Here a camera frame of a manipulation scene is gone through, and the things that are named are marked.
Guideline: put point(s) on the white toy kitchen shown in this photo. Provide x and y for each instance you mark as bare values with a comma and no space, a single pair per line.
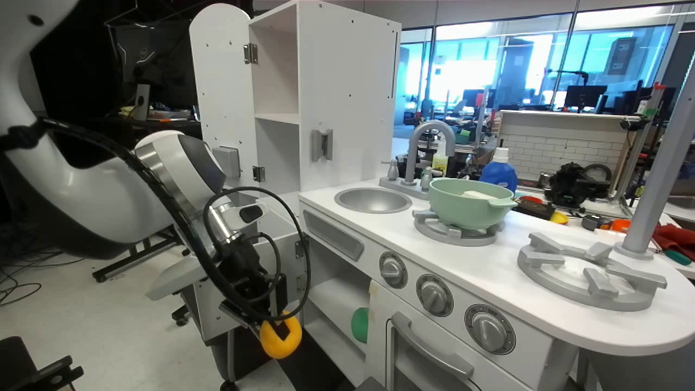
348,88

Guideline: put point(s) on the white small cabinet door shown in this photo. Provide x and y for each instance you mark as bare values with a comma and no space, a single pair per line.
290,251

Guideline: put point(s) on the grey stove knob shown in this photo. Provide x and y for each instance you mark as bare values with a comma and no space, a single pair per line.
490,328
436,295
394,270

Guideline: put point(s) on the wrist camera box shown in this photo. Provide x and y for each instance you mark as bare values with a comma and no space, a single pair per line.
240,222

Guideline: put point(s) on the pale green bowl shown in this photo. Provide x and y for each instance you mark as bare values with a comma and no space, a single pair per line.
471,207

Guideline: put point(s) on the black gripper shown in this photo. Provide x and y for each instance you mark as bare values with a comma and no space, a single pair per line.
250,279

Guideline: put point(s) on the white tall cabinet door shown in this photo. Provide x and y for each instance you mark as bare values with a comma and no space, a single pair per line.
221,88

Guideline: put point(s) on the grey metal pole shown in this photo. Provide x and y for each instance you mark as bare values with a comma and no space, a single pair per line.
663,166

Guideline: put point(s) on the white perforated panel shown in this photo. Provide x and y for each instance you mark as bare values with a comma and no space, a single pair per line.
565,142

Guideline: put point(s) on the pale yellow bottle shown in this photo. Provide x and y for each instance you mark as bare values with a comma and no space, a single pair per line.
440,158

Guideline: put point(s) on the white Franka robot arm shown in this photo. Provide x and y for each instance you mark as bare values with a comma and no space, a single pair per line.
87,187

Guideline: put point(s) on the yellow ball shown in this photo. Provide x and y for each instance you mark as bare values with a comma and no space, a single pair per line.
271,345

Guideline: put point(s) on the grey toy faucet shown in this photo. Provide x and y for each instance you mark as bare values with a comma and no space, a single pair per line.
428,132

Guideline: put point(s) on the blue bottle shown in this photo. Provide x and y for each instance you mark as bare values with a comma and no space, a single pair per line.
501,175

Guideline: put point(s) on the grey stove burner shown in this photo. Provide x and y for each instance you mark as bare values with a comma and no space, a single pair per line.
578,279
441,231

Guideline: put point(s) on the white toy oven door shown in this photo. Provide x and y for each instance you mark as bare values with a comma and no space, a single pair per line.
426,354

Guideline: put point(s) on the green ball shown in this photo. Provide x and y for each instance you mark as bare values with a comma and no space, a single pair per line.
362,326

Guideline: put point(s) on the black bag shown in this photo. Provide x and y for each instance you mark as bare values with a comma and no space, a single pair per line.
578,186

